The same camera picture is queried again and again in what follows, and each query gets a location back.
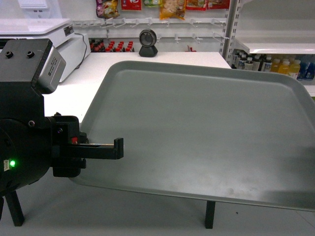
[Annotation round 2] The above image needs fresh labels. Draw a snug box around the grey silver rectangular tray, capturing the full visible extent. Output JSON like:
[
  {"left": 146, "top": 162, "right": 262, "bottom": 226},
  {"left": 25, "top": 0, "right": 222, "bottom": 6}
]
[{"left": 74, "top": 61, "right": 315, "bottom": 211}]

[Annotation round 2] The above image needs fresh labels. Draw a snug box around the white cash register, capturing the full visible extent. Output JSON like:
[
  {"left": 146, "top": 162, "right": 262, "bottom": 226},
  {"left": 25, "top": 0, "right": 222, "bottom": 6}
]
[{"left": 0, "top": 0, "right": 91, "bottom": 83}]

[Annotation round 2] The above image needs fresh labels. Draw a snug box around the pink purple snack bag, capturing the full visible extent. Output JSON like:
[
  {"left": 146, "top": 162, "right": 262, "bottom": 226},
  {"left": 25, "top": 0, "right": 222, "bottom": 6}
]
[{"left": 96, "top": 0, "right": 119, "bottom": 19}]

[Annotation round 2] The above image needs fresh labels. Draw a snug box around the round black barcode scanner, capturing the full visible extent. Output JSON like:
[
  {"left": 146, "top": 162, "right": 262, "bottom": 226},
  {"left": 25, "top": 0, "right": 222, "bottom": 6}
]
[{"left": 139, "top": 29, "right": 158, "bottom": 58}]

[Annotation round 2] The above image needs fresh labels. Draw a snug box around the red snack bag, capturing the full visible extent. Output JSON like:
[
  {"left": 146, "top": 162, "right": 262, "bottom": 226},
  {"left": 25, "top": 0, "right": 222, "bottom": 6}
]
[{"left": 121, "top": 0, "right": 142, "bottom": 11}]

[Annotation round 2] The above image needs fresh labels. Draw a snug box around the white store shelf unit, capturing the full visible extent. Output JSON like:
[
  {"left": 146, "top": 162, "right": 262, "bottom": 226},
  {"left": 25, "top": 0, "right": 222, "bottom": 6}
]
[{"left": 221, "top": 0, "right": 315, "bottom": 96}]

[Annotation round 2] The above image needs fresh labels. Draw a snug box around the yellow snack bag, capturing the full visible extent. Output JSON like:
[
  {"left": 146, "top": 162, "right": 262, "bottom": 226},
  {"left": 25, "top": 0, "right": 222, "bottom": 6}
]
[{"left": 159, "top": 0, "right": 186, "bottom": 20}]

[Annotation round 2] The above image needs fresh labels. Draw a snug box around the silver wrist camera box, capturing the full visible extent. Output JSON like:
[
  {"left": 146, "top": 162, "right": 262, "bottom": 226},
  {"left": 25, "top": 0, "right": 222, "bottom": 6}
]
[{"left": 31, "top": 46, "right": 66, "bottom": 94}]

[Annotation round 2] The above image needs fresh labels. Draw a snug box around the black power cable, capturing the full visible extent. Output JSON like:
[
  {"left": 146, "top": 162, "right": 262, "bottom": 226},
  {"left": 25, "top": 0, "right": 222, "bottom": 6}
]
[{"left": 73, "top": 32, "right": 87, "bottom": 70}]

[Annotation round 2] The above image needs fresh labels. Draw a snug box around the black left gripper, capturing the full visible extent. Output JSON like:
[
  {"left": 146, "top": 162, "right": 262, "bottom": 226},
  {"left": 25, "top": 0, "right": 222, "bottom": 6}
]
[{"left": 51, "top": 113, "right": 124, "bottom": 177}]

